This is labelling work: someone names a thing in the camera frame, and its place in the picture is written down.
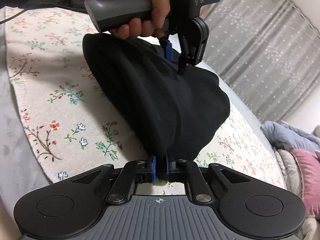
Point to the floral bed sheet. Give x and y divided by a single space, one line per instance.
62 92

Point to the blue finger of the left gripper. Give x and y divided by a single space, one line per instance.
166 45
184 59

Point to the blue crumpled quilt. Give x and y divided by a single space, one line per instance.
286 137

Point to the black sweatpants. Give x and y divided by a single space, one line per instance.
173 116

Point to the grey star curtain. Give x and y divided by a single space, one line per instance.
266 51

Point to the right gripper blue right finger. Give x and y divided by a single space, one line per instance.
189 174

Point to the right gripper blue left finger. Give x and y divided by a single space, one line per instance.
127 179

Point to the grey bed blanket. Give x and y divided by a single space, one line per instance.
15 129

